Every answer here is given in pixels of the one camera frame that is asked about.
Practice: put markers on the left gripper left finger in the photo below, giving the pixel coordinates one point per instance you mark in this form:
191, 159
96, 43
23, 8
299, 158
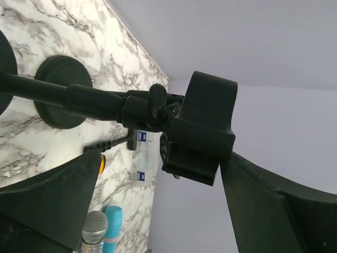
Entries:
46, 212

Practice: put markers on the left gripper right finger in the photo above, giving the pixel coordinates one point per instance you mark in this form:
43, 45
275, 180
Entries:
270, 213

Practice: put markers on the glitter silver-head microphone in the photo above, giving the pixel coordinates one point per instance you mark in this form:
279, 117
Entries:
93, 232

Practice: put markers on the blue toy microphone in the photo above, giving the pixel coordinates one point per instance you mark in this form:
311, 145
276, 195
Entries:
114, 216

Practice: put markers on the round-base clip stand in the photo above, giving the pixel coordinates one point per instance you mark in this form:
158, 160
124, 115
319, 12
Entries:
196, 128

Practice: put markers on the round-base shock-mount stand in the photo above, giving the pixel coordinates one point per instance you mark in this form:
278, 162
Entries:
63, 71

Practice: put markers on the clear plastic screw box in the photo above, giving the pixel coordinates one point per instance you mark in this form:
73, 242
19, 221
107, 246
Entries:
146, 158

